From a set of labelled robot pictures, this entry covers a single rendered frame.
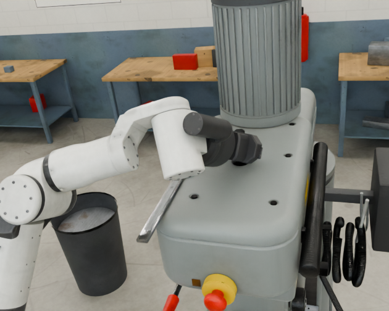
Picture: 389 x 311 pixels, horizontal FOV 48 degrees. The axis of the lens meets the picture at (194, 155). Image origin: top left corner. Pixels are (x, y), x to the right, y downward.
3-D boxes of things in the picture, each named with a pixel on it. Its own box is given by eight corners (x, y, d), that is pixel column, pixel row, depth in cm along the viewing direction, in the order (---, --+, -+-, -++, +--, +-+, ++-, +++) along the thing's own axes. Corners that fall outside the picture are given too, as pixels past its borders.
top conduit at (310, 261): (318, 281, 75) (319, 265, 73) (294, 277, 76) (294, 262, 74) (327, 153, 112) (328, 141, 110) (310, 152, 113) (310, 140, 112)
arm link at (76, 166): (124, 135, 76) (28, 164, 80) (99, 131, 66) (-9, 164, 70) (139, 194, 76) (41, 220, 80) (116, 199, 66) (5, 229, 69)
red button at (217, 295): (226, 317, 74) (224, 300, 72) (203, 313, 75) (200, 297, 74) (230, 302, 77) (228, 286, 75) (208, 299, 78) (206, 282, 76)
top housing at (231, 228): (295, 308, 76) (296, 236, 68) (155, 287, 83) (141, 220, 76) (312, 168, 114) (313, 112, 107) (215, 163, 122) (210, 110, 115)
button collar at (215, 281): (236, 308, 77) (233, 284, 74) (202, 303, 79) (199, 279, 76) (238, 300, 79) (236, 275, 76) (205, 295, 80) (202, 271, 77)
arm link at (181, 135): (189, 182, 77) (149, 182, 67) (176, 124, 79) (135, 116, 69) (246, 163, 71) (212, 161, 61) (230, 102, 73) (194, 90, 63)
